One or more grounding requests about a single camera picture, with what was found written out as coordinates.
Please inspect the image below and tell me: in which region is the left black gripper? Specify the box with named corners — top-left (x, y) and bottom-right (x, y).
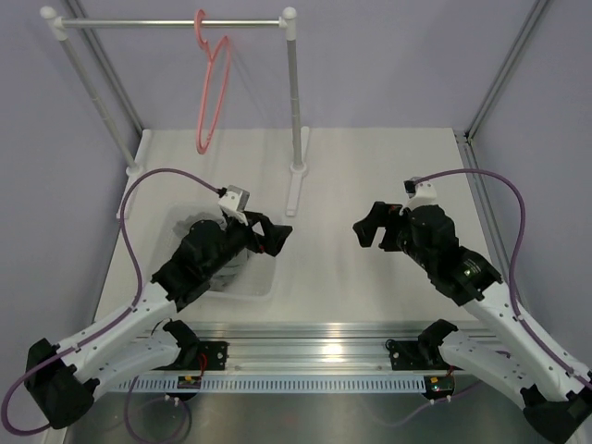
top-left (203, 211), bottom-right (291, 278)

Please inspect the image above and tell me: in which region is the pink plastic hanger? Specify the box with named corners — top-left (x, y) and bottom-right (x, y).
top-left (193, 9), bottom-right (231, 155)

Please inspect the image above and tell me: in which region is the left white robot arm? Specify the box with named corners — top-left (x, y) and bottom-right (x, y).
top-left (24, 212), bottom-right (293, 429)

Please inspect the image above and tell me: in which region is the grey t shirt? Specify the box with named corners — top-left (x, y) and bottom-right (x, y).
top-left (173, 212), bottom-right (251, 292)

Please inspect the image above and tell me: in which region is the white slotted cable duct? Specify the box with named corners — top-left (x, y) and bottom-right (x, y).
top-left (111, 375), bottom-right (426, 394)

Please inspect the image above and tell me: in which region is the right aluminium frame post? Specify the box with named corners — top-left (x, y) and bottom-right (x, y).
top-left (463, 0), bottom-right (554, 143)

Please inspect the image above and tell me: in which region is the aluminium mounting rail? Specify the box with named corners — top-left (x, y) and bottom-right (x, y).
top-left (188, 320), bottom-right (431, 375)

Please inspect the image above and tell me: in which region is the aluminium frame post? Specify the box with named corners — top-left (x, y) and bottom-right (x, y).
top-left (463, 0), bottom-right (554, 143)
top-left (77, 28), bottom-right (144, 137)

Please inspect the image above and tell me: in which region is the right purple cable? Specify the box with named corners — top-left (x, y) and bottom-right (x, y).
top-left (415, 168), bottom-right (592, 385)

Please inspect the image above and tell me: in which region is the left aluminium frame post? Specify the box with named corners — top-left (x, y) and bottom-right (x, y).
top-left (77, 28), bottom-right (144, 137)

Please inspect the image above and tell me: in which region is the white clothes rack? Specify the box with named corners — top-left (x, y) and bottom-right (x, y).
top-left (40, 1), bottom-right (310, 217)

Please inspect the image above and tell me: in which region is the white plastic basket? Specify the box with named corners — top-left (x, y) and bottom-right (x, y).
top-left (148, 203), bottom-right (276, 302)

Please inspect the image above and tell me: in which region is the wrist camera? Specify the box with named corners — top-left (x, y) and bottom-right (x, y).
top-left (218, 185), bottom-right (250, 226)
top-left (400, 178), bottom-right (438, 215)

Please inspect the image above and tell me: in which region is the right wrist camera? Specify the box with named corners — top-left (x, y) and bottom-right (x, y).
top-left (400, 178), bottom-right (438, 215)

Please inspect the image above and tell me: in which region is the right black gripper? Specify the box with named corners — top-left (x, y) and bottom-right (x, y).
top-left (353, 202), bottom-right (436, 272)

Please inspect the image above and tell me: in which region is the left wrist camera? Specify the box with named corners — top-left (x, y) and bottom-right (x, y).
top-left (218, 185), bottom-right (250, 226)

